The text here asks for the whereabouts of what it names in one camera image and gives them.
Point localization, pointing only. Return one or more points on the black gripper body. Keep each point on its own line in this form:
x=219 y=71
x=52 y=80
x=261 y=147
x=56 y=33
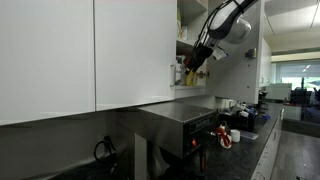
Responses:
x=202 y=53

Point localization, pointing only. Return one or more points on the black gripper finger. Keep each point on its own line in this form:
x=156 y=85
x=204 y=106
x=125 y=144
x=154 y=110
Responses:
x=190 y=67
x=196 y=67

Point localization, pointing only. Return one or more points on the sugar bottle with dark cap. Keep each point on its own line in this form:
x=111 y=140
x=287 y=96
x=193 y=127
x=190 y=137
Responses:
x=180 y=77

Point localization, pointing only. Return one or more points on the white cabinet door with lock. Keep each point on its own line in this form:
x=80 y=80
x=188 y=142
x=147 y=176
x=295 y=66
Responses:
x=233 y=80

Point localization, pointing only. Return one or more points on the round silver door lock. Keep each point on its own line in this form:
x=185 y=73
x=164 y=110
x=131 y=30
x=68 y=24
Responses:
x=250 y=53

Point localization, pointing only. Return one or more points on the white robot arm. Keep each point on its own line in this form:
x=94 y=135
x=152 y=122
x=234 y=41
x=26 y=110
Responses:
x=238 y=31

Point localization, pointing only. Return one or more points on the metal door hinge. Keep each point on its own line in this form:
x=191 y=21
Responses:
x=204 y=74

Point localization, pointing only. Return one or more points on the yellow bottle with orange cap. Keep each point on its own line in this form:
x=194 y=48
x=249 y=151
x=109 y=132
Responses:
x=191 y=81

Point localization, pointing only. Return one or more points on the small glass jar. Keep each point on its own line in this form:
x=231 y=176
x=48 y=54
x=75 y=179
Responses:
x=184 y=34

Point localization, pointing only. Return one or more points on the yellow green box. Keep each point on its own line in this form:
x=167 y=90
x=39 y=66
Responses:
x=179 y=23

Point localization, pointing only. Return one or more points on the white napkin box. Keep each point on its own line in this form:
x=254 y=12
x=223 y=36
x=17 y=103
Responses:
x=230 y=105

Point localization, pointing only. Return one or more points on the stainless steel coffee machine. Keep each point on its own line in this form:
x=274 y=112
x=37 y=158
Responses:
x=173 y=130

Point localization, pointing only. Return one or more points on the black condiment caddy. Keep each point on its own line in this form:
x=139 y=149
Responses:
x=235 y=122

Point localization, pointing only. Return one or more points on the black coffee maker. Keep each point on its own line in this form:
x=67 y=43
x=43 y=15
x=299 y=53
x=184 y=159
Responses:
x=263 y=98

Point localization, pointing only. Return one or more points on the white cup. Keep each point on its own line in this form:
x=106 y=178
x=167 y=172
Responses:
x=235 y=136

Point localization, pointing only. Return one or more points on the small blue packet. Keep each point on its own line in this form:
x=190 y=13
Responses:
x=265 y=116

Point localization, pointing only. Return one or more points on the white office partition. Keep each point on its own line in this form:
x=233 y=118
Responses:
x=278 y=91

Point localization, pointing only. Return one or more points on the clear plastic container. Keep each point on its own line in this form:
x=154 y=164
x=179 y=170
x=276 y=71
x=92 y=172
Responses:
x=249 y=135

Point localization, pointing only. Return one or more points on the office ceiling light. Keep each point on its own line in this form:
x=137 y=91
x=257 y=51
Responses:
x=306 y=68

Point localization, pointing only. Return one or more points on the dark office furniture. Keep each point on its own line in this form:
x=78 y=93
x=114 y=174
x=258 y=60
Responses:
x=301 y=100

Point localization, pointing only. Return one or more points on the white base cabinets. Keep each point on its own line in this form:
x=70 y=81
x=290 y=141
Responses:
x=266 y=156

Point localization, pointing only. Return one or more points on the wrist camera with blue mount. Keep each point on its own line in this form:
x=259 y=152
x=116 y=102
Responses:
x=220 y=53

